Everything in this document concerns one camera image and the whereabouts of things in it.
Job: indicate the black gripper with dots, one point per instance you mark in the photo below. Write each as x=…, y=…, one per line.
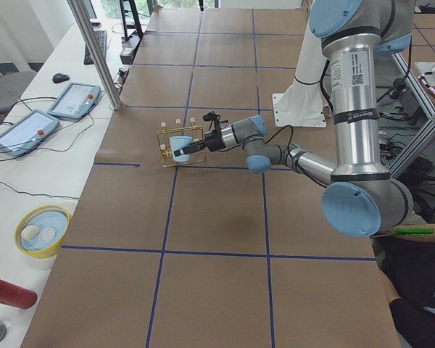
x=214, y=141

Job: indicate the light blue plastic cup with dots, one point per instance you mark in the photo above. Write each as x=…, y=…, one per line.
x=177, y=143

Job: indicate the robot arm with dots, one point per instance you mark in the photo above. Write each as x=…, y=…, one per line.
x=361, y=197

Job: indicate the far teach pendant tablet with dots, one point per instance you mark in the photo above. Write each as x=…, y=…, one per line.
x=75, y=101

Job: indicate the teach pendant tablet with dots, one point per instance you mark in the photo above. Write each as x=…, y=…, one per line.
x=75, y=101
x=25, y=135

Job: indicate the black computer mouse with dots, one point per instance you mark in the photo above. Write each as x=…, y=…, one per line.
x=60, y=77

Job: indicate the near teach pendant tablet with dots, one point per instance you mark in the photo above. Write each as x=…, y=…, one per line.
x=25, y=135

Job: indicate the yellow bowl with blue plate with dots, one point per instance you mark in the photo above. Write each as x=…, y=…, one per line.
x=41, y=232

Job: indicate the green clip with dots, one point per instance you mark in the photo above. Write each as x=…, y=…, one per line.
x=412, y=231

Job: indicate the red cylinder bottle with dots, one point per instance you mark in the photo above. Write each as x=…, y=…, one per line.
x=16, y=296

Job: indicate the person in black shirt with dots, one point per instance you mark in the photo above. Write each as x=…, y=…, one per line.
x=407, y=265

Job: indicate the gold wire cup holder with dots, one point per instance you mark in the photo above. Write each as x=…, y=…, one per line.
x=163, y=138

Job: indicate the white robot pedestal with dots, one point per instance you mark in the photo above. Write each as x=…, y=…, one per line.
x=301, y=105

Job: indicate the aluminium frame post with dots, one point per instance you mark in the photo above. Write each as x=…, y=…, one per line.
x=82, y=19

